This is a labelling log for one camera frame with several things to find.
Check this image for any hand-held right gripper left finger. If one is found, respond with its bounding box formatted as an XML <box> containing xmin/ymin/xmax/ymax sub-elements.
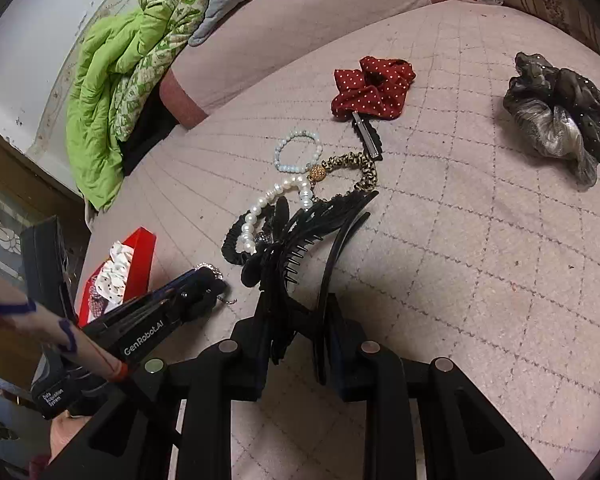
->
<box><xmin>40</xmin><ymin>292</ymin><xmax>283</xmax><ymax>480</ymax></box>

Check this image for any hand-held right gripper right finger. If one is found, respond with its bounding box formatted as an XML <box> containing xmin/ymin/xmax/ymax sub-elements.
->
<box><xmin>324</xmin><ymin>292</ymin><xmax>556</xmax><ymax>480</ymax></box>

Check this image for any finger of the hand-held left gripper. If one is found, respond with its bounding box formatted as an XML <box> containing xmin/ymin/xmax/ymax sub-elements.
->
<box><xmin>145</xmin><ymin>269</ymin><xmax>203</xmax><ymax>306</ymax></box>
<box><xmin>177</xmin><ymin>276</ymin><xmax>228</xmax><ymax>322</ymax></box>

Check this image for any silver rhinestone chain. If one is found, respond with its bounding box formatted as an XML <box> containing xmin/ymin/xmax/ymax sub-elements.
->
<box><xmin>195</xmin><ymin>263</ymin><xmax>239</xmax><ymax>307</ymax></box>

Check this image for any red cardboard box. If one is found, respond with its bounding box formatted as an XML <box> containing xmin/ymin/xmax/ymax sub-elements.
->
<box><xmin>75</xmin><ymin>226</ymin><xmax>158</xmax><ymax>328</ymax></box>

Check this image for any black ruffled hair tie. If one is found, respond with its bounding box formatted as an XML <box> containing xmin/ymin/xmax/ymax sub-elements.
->
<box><xmin>221</xmin><ymin>212</ymin><xmax>261</xmax><ymax>267</ymax></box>

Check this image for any white pearl bracelet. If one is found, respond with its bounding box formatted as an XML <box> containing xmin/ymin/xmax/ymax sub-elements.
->
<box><xmin>237</xmin><ymin>175</ymin><xmax>315</xmax><ymax>257</ymax></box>

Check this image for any black claw hair clip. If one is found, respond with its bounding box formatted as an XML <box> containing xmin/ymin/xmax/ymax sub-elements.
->
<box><xmin>245</xmin><ymin>189</ymin><xmax>382</xmax><ymax>386</ymax></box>

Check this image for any leopard print hair tie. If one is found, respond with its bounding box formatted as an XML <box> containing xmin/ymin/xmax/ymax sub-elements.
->
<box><xmin>307</xmin><ymin>151</ymin><xmax>382</xmax><ymax>196</ymax></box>

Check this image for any pale blue-green bead bracelet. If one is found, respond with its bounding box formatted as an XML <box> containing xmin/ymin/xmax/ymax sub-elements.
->
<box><xmin>274</xmin><ymin>129</ymin><xmax>325</xmax><ymax>174</ymax></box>

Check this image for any person's left forearm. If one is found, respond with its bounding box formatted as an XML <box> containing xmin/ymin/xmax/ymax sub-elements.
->
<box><xmin>0</xmin><ymin>259</ymin><xmax>129</xmax><ymax>382</ymax></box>

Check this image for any white dotted scrunchie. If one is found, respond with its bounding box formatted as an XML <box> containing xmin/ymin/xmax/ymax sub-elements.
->
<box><xmin>92</xmin><ymin>241</ymin><xmax>137</xmax><ymax>307</ymax></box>

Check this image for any wooden door with leaded glass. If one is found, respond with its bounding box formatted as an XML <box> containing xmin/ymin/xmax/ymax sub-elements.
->
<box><xmin>0</xmin><ymin>116</ymin><xmax>94</xmax><ymax>461</ymax></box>

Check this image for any black cloth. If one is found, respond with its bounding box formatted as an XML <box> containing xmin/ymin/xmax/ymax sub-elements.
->
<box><xmin>117</xmin><ymin>85</ymin><xmax>182</xmax><ymax>177</ymax></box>

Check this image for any green quilt with patterned side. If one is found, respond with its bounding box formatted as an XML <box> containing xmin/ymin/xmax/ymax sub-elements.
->
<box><xmin>64</xmin><ymin>0</ymin><xmax>211</xmax><ymax>212</ymax></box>

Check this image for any pink quilted bed cover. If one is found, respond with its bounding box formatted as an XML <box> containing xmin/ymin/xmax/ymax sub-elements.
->
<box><xmin>80</xmin><ymin>2</ymin><xmax>600</xmax><ymax>480</ymax></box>

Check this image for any black alligator hair clip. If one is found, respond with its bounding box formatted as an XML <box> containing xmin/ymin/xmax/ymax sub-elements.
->
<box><xmin>351</xmin><ymin>111</ymin><xmax>385</xmax><ymax>162</ymax></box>

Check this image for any red polka dot scrunchie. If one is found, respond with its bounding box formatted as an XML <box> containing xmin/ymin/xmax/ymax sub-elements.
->
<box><xmin>330</xmin><ymin>55</ymin><xmax>417</xmax><ymax>122</ymax></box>

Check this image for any pink bolster pillow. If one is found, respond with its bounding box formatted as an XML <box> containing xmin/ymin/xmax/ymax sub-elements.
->
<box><xmin>159</xmin><ymin>0</ymin><xmax>433</xmax><ymax>129</ymax></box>

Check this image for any dark grey sheer scrunchie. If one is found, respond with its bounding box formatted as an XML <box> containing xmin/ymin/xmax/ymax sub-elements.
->
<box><xmin>502</xmin><ymin>51</ymin><xmax>600</xmax><ymax>189</ymax></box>

